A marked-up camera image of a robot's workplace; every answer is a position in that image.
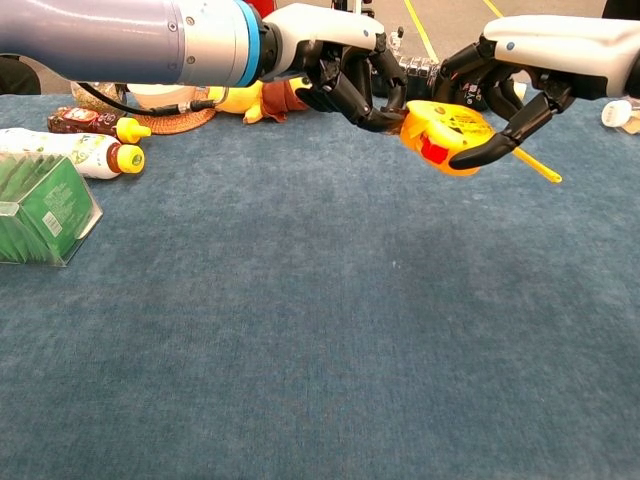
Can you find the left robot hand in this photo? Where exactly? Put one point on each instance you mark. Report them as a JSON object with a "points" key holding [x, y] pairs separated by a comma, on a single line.
{"points": [[320, 30]]}

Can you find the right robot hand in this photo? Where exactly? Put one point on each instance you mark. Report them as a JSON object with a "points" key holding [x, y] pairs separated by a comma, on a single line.
{"points": [[560, 50]]}

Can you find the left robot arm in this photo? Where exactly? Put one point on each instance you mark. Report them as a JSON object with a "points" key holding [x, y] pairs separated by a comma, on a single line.
{"points": [[125, 40]]}

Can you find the red cabinet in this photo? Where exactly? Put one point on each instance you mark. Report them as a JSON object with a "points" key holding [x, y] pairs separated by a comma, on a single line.
{"points": [[260, 6]]}

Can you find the standing person black clothes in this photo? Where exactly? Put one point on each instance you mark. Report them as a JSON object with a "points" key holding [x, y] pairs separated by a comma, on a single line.
{"points": [[625, 7]]}

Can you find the small white device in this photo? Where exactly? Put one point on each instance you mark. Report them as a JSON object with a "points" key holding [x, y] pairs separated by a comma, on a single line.
{"points": [[397, 37]]}

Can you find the dark tea bottle black label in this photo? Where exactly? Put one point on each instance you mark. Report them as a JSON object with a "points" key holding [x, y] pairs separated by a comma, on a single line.
{"points": [[420, 70]]}

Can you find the yellow plush toy brown hood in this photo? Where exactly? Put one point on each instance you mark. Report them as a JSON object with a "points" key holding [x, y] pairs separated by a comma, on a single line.
{"points": [[240, 102]]}

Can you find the white bowl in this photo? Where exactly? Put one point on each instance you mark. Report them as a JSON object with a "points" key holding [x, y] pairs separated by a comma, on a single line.
{"points": [[155, 95]]}

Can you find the round woven coaster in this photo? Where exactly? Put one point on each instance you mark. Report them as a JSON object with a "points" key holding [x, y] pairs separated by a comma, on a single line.
{"points": [[170, 126]]}

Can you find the glass jar black lid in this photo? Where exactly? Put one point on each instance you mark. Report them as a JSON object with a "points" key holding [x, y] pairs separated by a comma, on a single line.
{"points": [[92, 97]]}

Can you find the white bottle yellow cap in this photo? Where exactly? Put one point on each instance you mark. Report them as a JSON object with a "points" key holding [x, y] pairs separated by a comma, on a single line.
{"points": [[90, 152]]}

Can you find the blue tablecloth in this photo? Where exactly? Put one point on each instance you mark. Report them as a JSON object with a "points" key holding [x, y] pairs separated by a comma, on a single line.
{"points": [[300, 300]]}

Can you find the clear box green tea packets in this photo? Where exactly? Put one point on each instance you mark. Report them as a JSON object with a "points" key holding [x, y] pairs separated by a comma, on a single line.
{"points": [[50, 200]]}

